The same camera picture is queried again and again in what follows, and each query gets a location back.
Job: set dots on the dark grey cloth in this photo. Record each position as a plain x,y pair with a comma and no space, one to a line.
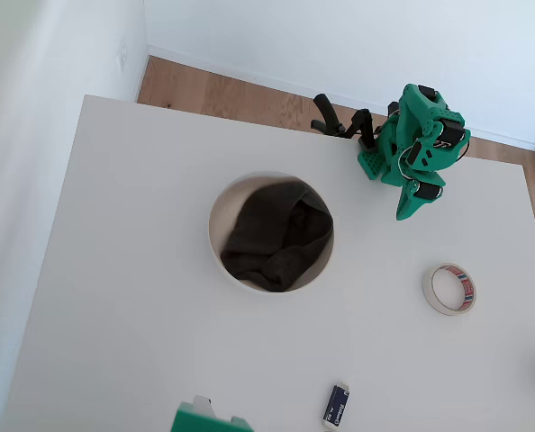
267,234

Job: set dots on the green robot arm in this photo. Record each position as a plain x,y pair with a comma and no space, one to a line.
411,117

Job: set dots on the green white plastic part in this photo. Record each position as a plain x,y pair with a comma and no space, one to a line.
195,418

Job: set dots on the blue white eraser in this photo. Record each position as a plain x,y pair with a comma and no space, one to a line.
336,405

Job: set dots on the white masking tape roll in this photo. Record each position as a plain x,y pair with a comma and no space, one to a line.
429,292

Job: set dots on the white bowl with black cloth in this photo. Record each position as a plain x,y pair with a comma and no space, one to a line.
215,234

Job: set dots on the green gripper black motor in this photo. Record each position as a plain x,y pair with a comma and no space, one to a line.
412,203

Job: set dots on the black table clamp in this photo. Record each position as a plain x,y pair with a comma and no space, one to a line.
328,117

